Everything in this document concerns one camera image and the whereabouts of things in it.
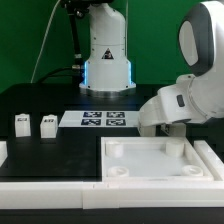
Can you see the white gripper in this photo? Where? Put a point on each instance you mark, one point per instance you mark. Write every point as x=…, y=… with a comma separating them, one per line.
x=171, y=104

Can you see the white right fence rail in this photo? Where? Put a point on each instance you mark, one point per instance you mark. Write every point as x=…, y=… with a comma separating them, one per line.
x=210, y=159

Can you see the white left fence piece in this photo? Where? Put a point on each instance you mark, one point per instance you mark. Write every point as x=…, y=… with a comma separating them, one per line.
x=3, y=152

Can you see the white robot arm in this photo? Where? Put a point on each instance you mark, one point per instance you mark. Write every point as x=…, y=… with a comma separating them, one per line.
x=194, y=98

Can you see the white marker sheet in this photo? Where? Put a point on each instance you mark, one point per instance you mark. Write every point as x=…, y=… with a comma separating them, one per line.
x=100, y=119

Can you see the white square tabletop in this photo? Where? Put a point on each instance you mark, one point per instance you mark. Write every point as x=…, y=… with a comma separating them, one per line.
x=151, y=159

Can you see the white fence rail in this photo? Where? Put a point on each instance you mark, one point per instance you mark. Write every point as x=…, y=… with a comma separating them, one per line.
x=55, y=195
x=210, y=159

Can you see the white front fence rail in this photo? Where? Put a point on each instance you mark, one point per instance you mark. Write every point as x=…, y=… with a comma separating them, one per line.
x=55, y=195

